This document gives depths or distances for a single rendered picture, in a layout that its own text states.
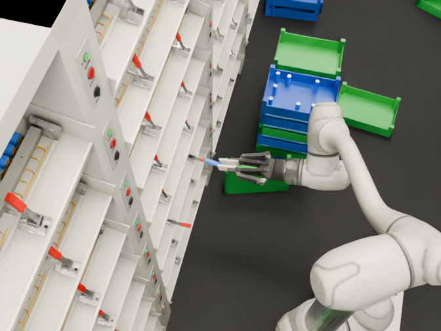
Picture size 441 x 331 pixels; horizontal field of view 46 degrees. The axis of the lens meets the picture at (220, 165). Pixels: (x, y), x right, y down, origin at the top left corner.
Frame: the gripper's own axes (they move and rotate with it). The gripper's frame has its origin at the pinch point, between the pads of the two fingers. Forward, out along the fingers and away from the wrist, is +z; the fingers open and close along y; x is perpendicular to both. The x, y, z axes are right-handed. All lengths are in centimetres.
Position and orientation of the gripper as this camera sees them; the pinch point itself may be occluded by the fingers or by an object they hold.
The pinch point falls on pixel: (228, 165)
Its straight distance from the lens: 179.6
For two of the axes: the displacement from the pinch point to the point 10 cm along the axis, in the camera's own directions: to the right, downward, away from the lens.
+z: -9.5, -0.9, 2.9
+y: -2.3, 8.4, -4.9
